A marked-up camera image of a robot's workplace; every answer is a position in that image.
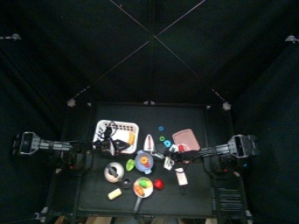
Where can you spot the grey toy wrench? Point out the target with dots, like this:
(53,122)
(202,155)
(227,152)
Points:
(158,155)

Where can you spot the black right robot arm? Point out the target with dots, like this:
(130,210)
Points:
(230,149)

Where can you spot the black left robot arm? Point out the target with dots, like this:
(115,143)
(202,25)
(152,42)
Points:
(47,145)

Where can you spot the white tag card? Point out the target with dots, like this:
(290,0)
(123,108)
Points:
(168,163)

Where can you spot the cyan toy nut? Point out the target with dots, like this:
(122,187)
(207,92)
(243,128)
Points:
(167,143)

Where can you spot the orange toy food piece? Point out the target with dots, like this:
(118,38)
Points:
(131,138)

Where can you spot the white and red toy iron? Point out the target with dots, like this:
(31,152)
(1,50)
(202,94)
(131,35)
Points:
(148,143)

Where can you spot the white and red toy tool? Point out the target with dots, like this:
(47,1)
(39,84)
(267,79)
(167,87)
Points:
(176,148)

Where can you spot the white plastic basket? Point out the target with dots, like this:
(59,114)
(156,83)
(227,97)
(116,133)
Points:
(124,131)

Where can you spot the green toy vegetable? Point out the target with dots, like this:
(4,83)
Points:
(130,165)

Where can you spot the pink cutting board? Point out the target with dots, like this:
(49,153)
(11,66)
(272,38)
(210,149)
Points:
(187,138)

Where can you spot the beige toy kettle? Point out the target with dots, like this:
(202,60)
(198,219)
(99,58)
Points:
(114,172)

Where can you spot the red toy tomato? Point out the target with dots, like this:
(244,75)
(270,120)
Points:
(158,183)

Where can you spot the small black cup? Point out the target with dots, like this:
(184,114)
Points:
(126,183)

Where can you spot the toy frying pan with vegetables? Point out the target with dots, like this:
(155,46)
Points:
(143,188)

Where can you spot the yellow toy butter block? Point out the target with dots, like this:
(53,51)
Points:
(114,193)

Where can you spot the white printed label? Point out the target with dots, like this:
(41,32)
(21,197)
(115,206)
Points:
(230,198)

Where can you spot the grey frame centre clamp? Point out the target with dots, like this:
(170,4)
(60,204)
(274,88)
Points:
(148,102)

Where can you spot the grey frame corner bracket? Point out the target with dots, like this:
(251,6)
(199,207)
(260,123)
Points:
(226,106)
(71,102)

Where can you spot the grey frame side bracket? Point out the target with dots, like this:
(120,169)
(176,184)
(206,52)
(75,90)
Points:
(13,37)
(291,38)

